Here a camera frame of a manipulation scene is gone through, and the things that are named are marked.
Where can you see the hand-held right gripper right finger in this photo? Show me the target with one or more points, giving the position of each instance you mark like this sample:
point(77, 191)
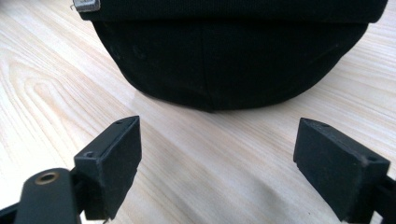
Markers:
point(336, 169)

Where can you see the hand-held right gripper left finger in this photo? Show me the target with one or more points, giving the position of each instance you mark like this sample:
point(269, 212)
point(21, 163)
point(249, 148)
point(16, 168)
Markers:
point(114, 168)

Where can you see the black cap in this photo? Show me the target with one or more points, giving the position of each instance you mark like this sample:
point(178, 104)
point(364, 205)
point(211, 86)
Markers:
point(224, 53)

